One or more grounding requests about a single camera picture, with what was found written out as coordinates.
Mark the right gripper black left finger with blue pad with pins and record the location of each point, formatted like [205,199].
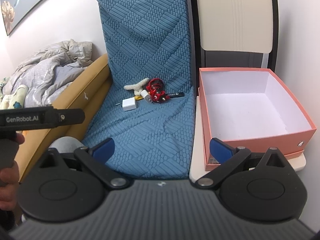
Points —
[93,164]

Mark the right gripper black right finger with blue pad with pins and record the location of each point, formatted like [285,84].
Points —
[231,160]

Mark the white square charger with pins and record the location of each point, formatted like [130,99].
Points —
[129,104]

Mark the yellow handled screwdriver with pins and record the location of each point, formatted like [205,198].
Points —
[137,98]

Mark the white plush bone toy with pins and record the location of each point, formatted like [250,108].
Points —
[137,87]

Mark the black rectangular label stick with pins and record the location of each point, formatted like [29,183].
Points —
[175,95]

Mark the red black demon figurine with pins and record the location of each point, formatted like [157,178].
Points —
[155,88]

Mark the white charger with prongs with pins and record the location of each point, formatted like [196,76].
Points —
[146,96]

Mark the person's left hand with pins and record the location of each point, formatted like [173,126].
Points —
[10,174]

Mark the floral patterned blanket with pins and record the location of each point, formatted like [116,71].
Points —
[13,101]

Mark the pink cardboard box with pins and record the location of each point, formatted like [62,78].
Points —
[236,80]

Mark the grey crumpled quilt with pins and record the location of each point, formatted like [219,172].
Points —
[49,71]

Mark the blue textured chair cover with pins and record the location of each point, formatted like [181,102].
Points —
[147,39]

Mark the cream folding chair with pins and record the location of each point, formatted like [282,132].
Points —
[230,30]

